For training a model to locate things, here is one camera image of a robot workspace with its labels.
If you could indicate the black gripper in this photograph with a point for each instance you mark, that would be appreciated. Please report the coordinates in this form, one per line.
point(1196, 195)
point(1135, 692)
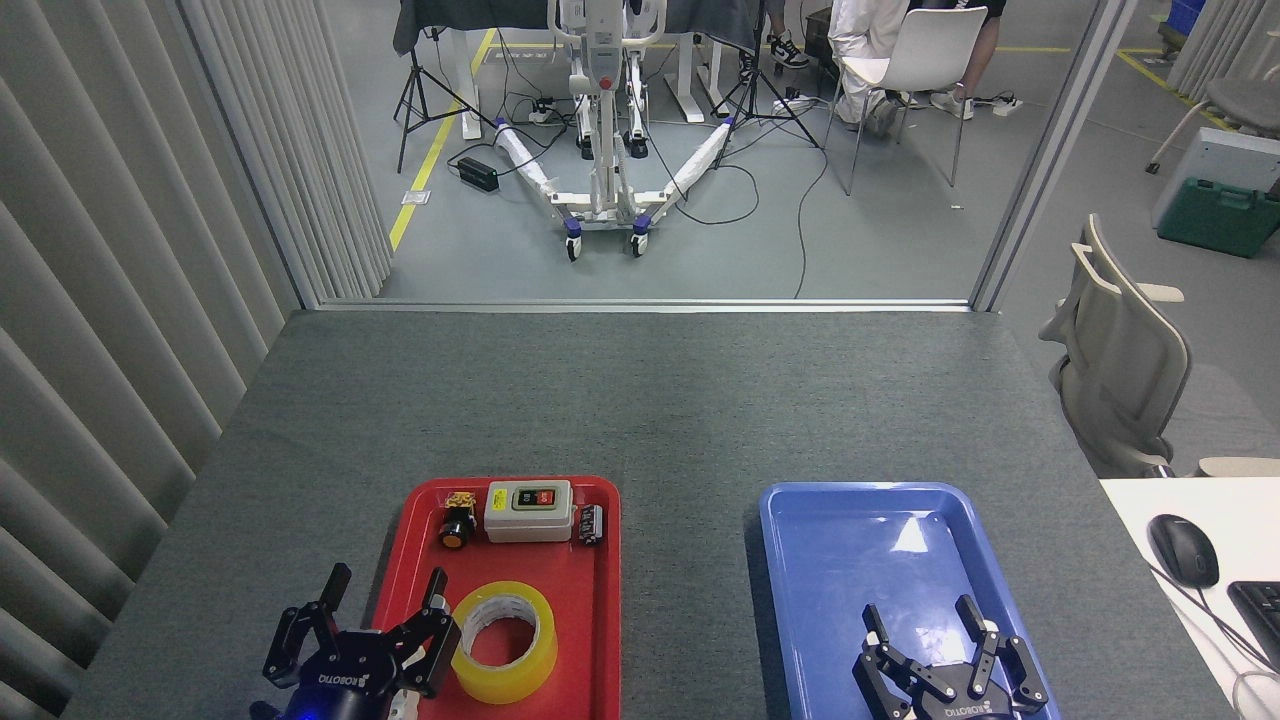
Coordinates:
point(345, 690)
point(960, 708)

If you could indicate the yellow tape roll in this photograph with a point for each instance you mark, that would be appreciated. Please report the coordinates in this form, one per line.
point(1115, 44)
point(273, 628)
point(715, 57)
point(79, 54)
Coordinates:
point(530, 660)

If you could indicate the blue plastic tray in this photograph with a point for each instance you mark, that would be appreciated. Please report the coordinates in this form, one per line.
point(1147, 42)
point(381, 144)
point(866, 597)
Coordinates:
point(830, 600)

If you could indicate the black push button orange cap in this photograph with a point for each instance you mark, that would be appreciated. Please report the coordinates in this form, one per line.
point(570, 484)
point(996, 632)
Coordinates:
point(457, 527)

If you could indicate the red plastic tray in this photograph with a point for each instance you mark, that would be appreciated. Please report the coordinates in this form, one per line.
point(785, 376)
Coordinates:
point(570, 620)

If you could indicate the white desk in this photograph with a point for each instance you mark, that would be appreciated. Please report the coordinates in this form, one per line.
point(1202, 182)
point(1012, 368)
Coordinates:
point(1140, 500)

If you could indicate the black computer mouse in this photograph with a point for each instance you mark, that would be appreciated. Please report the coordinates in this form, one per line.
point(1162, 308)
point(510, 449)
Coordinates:
point(1183, 550)

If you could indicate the black keyboard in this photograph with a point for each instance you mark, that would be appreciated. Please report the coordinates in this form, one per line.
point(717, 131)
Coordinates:
point(1262, 620)

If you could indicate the beige office chair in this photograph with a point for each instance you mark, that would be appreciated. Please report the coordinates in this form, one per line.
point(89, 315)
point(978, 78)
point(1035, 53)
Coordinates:
point(1120, 370)

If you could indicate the grey vertical blinds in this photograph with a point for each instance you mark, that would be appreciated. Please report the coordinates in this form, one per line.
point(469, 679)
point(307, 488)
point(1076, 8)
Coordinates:
point(120, 250)

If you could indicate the black power brick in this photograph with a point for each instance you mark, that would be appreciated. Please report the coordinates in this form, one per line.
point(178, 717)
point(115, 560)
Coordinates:
point(478, 174)

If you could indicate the green plastic case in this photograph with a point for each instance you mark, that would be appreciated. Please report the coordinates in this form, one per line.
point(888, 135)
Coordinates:
point(1215, 215)

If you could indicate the black tripod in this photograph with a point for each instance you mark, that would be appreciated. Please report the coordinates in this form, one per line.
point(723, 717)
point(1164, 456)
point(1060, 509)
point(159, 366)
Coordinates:
point(415, 90)
point(752, 95)

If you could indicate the white power strip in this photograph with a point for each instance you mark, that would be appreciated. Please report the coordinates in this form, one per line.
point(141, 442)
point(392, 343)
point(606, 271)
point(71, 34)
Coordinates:
point(542, 114)

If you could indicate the grey flat box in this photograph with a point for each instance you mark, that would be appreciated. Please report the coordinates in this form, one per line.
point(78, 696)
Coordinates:
point(1225, 160)

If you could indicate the white wheeled stand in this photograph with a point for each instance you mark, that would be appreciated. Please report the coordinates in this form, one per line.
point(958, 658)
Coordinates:
point(605, 120)

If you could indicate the white plastic chair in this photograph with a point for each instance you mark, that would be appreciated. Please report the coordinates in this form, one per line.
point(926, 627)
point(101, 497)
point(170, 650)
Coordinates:
point(935, 50)

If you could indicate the seated person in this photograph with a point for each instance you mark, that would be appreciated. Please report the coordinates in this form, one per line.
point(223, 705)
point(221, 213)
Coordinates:
point(860, 40)

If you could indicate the desk with dark cloth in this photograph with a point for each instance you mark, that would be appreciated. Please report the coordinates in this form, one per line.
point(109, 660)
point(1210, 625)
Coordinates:
point(470, 20)

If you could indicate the grey padded chair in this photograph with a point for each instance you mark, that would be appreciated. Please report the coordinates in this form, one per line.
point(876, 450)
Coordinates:
point(1245, 100)

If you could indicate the blue bin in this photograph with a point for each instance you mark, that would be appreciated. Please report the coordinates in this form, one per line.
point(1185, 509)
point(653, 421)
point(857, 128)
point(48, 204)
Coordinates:
point(1185, 15)

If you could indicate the white two-button switch box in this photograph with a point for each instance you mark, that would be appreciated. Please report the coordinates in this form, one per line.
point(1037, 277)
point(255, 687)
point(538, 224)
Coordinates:
point(528, 525)

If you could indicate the small black switch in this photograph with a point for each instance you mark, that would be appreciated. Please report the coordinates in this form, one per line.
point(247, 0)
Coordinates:
point(591, 525)

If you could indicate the silver frame rail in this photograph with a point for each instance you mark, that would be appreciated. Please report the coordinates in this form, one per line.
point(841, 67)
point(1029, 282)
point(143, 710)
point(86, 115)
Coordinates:
point(640, 304)

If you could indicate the silver frame post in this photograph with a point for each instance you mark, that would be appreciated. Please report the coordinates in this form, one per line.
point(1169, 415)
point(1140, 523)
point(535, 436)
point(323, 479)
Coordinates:
point(1050, 160)

